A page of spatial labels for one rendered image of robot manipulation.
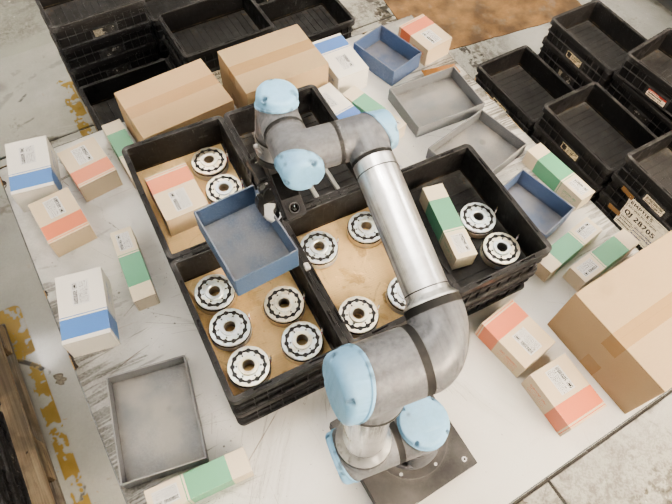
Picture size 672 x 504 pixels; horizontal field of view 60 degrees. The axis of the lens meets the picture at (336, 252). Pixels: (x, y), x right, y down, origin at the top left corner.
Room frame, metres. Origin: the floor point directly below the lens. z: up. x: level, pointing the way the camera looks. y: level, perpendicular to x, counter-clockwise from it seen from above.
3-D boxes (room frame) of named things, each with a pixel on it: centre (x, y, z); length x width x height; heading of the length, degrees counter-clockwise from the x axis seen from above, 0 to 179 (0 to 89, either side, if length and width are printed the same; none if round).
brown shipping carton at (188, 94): (1.29, 0.55, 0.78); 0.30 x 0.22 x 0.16; 128
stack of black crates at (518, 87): (2.04, -0.80, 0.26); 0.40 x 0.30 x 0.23; 35
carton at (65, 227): (0.88, 0.80, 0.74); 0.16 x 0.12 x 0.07; 40
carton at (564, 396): (0.49, -0.62, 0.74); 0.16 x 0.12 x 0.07; 34
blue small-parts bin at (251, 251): (0.65, 0.20, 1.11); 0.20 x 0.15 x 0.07; 36
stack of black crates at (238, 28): (1.99, 0.58, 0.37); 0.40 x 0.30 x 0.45; 125
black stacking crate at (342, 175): (1.08, 0.13, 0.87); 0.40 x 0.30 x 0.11; 32
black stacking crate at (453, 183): (0.90, -0.33, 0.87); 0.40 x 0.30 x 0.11; 32
